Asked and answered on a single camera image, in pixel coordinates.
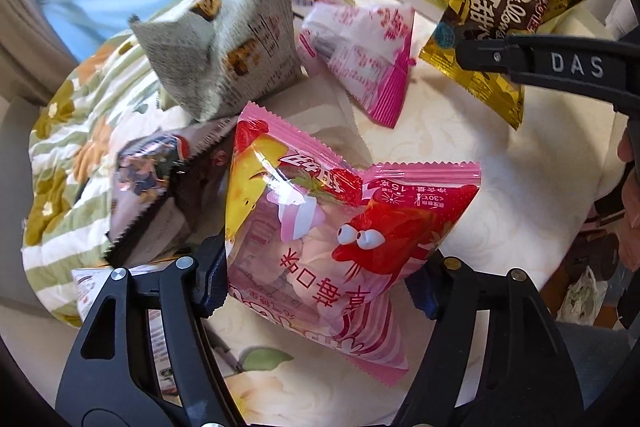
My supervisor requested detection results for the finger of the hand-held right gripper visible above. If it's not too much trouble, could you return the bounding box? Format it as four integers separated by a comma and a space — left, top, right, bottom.
456, 34, 536, 75

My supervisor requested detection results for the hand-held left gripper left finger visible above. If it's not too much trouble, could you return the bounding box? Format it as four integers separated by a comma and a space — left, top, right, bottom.
55, 234, 236, 427

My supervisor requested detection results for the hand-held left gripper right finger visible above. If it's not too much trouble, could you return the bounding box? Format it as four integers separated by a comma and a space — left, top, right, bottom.
390, 252, 586, 427

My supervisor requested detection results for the pink strawberry snack packet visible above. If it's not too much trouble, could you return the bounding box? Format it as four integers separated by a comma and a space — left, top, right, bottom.
224, 102, 482, 373

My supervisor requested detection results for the person's right hand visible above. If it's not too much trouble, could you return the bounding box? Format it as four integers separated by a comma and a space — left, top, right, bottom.
616, 127, 640, 230

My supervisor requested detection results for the cartoon print snack packet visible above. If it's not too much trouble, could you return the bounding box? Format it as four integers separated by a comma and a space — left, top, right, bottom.
105, 114, 241, 265

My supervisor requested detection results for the pink white snack packet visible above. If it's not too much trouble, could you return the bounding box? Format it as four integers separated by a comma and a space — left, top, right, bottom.
297, 0, 417, 129

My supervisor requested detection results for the clear plastic bag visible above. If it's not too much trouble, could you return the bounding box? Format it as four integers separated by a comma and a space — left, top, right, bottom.
555, 264, 611, 328

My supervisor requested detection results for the green striped floral quilt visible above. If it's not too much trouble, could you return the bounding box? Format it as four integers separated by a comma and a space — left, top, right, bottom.
20, 0, 326, 328

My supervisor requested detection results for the newspaper print snack packet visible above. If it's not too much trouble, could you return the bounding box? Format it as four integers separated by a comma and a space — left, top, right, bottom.
129, 0, 306, 122

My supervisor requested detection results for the beige curtain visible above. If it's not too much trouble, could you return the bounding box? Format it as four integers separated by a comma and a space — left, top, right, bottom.
0, 0, 78, 108

